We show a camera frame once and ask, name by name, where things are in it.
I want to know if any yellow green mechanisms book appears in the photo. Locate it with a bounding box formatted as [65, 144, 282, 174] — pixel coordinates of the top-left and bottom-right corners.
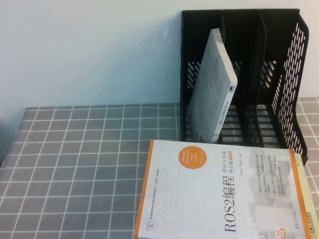
[293, 149, 319, 239]

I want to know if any white orange ROS2 book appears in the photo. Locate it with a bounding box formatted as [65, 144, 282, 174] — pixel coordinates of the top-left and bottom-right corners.
[134, 139, 306, 239]

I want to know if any black plastic book stand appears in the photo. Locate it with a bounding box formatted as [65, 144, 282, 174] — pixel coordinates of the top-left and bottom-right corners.
[180, 8, 310, 166]

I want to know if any thin grey white book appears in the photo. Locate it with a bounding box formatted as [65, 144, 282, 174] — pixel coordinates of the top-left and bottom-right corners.
[188, 28, 237, 144]

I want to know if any grey checked tablecloth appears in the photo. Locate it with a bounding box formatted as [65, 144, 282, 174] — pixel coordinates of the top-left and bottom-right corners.
[0, 96, 319, 239]

